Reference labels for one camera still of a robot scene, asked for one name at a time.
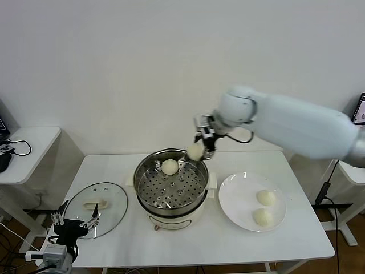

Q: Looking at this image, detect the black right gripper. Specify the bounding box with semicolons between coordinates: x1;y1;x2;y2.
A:
194;132;218;161

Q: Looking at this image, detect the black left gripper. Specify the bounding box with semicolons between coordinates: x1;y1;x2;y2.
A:
51;199;100;243

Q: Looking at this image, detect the white steamed baozi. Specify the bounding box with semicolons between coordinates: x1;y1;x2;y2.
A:
186;143;205;161
255;190;277;206
161;159;180;175
252;208;274;228

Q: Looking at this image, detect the glass lid with cream handle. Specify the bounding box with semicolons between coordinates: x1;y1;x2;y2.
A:
63;182;129;240

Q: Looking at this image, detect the stainless steel steamer basket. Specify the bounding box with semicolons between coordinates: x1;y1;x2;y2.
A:
125;147;219;213

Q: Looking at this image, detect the white round plate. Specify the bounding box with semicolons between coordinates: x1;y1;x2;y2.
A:
218;171;287;232

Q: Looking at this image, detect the cream electric cooker base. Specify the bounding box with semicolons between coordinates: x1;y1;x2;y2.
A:
133;185;217;232

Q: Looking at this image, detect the black computer mouse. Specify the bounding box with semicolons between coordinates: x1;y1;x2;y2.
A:
0;154;13;174

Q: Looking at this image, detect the black laptop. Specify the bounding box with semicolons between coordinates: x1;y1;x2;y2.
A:
352;92;365;125
0;98;11;140

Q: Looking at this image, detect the black flat floor bar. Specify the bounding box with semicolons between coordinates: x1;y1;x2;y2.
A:
310;202;354;211

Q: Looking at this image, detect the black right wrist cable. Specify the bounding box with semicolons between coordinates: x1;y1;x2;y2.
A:
224;127;256;143

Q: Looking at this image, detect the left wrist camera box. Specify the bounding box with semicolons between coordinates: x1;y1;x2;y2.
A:
25;245;68;266

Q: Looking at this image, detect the black mouse cable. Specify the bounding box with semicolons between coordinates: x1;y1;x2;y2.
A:
5;139;33;157

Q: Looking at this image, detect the black laptop power cable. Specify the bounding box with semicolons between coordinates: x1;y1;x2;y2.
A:
315;159;343;274

